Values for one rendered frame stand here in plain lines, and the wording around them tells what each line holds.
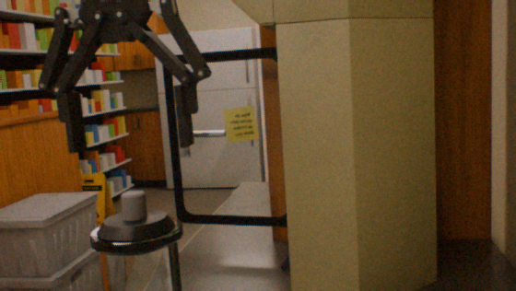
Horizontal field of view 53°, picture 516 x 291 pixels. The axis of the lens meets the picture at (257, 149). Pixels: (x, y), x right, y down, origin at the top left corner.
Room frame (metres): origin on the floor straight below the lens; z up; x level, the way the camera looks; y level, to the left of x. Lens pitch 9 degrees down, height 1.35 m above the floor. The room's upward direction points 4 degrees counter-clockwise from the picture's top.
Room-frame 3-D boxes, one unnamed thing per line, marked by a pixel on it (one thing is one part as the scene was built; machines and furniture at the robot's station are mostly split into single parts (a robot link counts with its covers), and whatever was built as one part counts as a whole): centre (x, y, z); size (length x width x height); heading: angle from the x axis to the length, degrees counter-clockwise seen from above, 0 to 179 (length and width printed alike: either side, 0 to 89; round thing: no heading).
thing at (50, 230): (2.91, 1.26, 0.49); 0.60 x 0.42 x 0.33; 169
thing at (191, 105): (0.59, 0.06, 1.33); 0.03 x 0.01 x 0.05; 79
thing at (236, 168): (1.17, 0.06, 1.19); 0.30 x 0.01 x 0.40; 70
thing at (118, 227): (0.60, 0.15, 1.18); 0.09 x 0.09 x 0.07
